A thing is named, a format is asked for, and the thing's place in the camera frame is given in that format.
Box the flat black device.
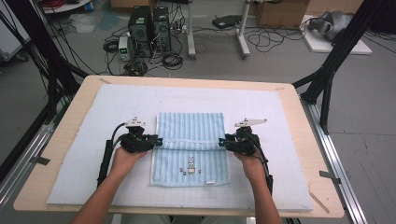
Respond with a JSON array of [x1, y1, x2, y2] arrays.
[[211, 14, 243, 30]]

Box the left hand-held gripper cable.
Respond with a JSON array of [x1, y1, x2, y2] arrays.
[[96, 122, 127, 188]]

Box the blue striped towel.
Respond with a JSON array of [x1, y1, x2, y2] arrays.
[[149, 111, 233, 188]]

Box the black computer tower with label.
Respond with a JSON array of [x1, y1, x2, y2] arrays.
[[127, 6, 154, 58]]

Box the white foam mat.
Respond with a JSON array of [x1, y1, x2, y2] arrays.
[[46, 83, 315, 213]]

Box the white desk with grey legs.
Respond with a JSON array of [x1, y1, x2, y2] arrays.
[[186, 0, 252, 61]]

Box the grey rounded device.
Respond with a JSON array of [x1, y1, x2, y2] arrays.
[[307, 10, 355, 43]]

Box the coiled black cable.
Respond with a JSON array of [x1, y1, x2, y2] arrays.
[[103, 39, 120, 53], [162, 52, 184, 70]]

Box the white floor board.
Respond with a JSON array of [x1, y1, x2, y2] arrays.
[[301, 14, 374, 56]]

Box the person's left hand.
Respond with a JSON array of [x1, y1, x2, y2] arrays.
[[111, 147, 149, 178]]

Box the right hand-held gripper cable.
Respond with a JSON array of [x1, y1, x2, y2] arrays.
[[253, 135, 276, 196]]

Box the white power supply unit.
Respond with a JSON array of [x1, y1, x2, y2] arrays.
[[118, 35, 131, 62]]

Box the open cardboard box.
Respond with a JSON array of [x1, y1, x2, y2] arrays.
[[255, 0, 311, 30]]

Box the grey tape strip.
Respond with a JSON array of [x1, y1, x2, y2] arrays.
[[318, 170, 342, 185], [30, 156, 51, 166]]

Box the thin wooden stick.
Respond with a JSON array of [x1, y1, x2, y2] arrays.
[[307, 189, 331, 215]]

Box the hand-held gripper cable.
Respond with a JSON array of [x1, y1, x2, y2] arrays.
[[253, 135, 276, 196], [96, 122, 127, 188]]

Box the black frame post with cables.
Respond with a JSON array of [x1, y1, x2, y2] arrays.
[[5, 0, 89, 96]]

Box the clear plastic bag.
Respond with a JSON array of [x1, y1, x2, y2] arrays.
[[68, 13, 96, 34]]

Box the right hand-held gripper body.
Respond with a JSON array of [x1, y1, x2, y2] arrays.
[[229, 118, 268, 156]]

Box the black computer tower with fan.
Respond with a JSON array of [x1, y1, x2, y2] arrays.
[[152, 6, 173, 52]]

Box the aluminium rail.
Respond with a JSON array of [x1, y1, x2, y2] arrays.
[[300, 98, 369, 224], [0, 123, 54, 204]]

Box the person's right hand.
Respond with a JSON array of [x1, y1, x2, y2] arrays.
[[233, 150, 265, 185]]

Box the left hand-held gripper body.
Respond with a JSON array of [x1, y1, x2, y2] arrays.
[[120, 117, 154, 153]]

